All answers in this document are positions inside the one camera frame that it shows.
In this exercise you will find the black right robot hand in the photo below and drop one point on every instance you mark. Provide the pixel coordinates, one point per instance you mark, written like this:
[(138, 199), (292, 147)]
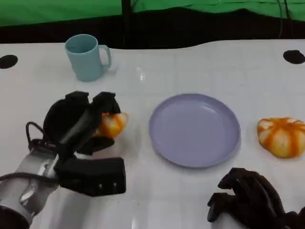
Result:
[(257, 202)]

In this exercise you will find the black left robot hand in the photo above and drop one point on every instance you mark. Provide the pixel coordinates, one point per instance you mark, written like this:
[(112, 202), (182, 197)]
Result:
[(62, 119)]

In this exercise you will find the orange white toy bread roll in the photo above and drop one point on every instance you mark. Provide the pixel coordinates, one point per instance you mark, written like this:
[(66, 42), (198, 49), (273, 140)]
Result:
[(113, 125), (281, 137)]

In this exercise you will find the pale green mug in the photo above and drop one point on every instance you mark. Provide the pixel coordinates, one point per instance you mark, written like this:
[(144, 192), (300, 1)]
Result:
[(83, 58)]

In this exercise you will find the black round table grommet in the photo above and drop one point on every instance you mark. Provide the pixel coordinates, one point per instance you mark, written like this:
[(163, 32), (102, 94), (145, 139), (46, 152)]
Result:
[(294, 56), (7, 61)]

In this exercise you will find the lilac plate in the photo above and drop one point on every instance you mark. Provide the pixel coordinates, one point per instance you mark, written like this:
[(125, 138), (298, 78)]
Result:
[(194, 130)]

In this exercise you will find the green backdrop cloth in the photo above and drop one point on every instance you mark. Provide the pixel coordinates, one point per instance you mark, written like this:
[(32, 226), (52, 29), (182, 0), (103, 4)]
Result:
[(59, 9)]

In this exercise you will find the black vertical pole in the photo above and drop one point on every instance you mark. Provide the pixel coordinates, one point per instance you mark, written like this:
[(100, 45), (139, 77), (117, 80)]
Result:
[(125, 14)]

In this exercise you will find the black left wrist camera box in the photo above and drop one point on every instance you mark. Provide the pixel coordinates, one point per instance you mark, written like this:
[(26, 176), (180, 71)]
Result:
[(93, 175)]

